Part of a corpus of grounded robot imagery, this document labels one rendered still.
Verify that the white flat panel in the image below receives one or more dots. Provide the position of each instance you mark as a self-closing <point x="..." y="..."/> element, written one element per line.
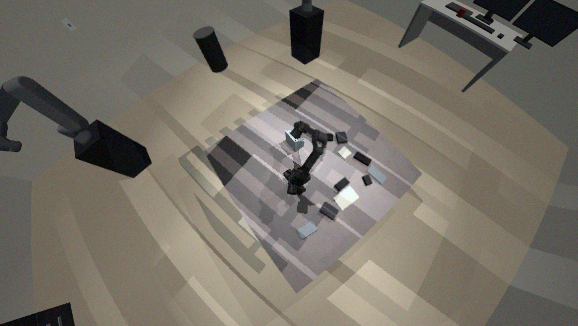
<point x="346" y="197"/>

